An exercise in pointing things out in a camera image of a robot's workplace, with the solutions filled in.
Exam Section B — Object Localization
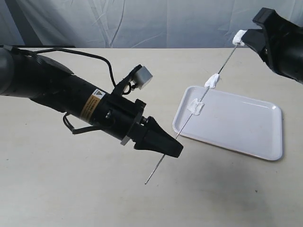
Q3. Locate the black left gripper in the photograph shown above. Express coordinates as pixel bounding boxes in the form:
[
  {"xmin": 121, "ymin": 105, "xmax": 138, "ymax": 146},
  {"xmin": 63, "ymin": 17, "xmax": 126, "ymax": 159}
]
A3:
[{"xmin": 99, "ymin": 94, "xmax": 183, "ymax": 158}]

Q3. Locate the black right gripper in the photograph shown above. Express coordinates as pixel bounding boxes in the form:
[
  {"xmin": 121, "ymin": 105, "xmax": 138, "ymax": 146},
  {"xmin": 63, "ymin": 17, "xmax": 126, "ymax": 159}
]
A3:
[{"xmin": 241, "ymin": 8, "xmax": 303, "ymax": 84}]

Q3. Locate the white cotton piece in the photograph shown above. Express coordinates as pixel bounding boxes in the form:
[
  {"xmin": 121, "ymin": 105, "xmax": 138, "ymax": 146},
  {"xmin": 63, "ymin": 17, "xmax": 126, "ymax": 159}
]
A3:
[
  {"xmin": 187, "ymin": 98, "xmax": 205, "ymax": 116},
  {"xmin": 232, "ymin": 30, "xmax": 247, "ymax": 46},
  {"xmin": 204, "ymin": 73, "xmax": 220, "ymax": 89}
]

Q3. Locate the thin metal skewer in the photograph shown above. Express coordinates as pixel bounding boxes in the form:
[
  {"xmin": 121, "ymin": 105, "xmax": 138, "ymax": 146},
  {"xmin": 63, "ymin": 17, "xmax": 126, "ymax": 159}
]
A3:
[{"xmin": 144, "ymin": 45, "xmax": 239, "ymax": 185}]

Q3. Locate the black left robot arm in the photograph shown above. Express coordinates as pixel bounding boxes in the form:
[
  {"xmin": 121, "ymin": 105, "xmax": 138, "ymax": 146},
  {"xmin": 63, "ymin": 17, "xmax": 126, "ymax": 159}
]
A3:
[{"xmin": 0, "ymin": 46, "xmax": 183, "ymax": 158}]

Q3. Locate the white plastic tray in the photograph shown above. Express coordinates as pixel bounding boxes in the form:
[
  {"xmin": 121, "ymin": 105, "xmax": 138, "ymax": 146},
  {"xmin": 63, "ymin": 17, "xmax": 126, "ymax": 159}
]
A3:
[{"xmin": 172, "ymin": 86, "xmax": 284, "ymax": 161}]

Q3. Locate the white backdrop curtain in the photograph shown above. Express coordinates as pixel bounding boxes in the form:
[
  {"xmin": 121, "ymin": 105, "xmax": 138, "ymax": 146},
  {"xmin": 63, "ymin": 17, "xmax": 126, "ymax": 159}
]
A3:
[{"xmin": 0, "ymin": 0, "xmax": 303, "ymax": 48}]

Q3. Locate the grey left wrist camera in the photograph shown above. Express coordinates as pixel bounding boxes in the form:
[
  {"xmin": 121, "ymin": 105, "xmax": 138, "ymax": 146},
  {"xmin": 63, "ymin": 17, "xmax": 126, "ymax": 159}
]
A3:
[{"xmin": 130, "ymin": 64, "xmax": 153, "ymax": 90}]

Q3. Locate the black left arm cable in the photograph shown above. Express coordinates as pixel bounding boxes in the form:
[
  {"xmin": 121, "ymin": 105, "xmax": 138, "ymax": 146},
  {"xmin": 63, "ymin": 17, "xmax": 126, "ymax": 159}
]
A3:
[{"xmin": 35, "ymin": 48, "xmax": 119, "ymax": 135}]

